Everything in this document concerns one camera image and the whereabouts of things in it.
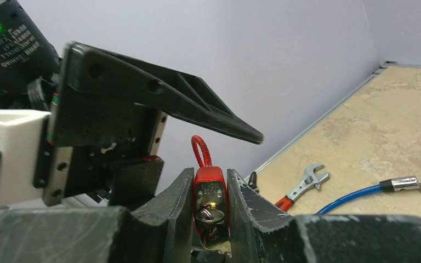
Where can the black pliers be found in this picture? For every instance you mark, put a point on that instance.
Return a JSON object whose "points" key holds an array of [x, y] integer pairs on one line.
{"points": [[252, 182]]}

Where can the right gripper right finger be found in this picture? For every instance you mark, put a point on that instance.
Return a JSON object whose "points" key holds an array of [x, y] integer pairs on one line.
{"points": [[261, 232]]}

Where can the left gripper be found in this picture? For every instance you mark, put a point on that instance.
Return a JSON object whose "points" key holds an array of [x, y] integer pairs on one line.
{"points": [[109, 112]]}

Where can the red cable seal lock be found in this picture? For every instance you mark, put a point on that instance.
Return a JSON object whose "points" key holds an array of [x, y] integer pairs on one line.
{"points": [[209, 183]]}

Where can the red handled adjustable wrench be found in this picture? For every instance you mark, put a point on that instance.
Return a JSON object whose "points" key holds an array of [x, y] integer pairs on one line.
{"points": [[309, 180]]}

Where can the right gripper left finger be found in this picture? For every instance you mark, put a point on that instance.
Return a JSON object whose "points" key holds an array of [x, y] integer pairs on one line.
{"points": [[158, 231]]}

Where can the key bunch with black fob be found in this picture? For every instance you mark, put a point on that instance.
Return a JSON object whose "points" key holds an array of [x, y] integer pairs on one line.
{"points": [[212, 229]]}

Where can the blue cable lock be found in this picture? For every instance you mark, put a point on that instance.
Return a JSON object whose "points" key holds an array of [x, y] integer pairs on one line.
{"points": [[386, 186]]}

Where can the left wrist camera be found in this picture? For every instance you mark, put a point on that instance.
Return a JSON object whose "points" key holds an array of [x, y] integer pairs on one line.
{"points": [[20, 134]]}

